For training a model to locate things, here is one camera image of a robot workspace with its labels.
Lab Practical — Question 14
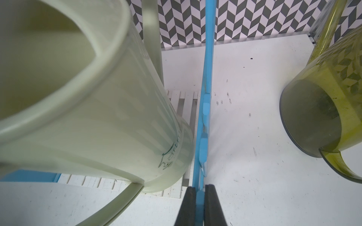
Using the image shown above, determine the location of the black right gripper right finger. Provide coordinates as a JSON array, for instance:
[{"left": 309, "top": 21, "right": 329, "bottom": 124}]
[{"left": 204, "top": 185, "right": 227, "bottom": 226}]

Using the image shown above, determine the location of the blue and white slatted shelf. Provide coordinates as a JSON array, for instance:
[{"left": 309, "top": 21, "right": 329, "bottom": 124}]
[{"left": 0, "top": 0, "right": 218, "bottom": 226}]

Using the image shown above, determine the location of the pale green watering can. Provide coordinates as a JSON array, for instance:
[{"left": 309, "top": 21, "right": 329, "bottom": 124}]
[{"left": 0, "top": 0, "right": 196, "bottom": 226}]

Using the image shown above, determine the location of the olive transparent watering can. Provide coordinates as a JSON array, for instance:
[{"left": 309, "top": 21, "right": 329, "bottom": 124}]
[{"left": 280, "top": 1, "right": 362, "bottom": 183}]

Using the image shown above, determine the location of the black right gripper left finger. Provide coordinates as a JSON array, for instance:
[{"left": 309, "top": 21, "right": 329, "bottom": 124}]
[{"left": 174, "top": 187, "right": 196, "bottom": 226}]

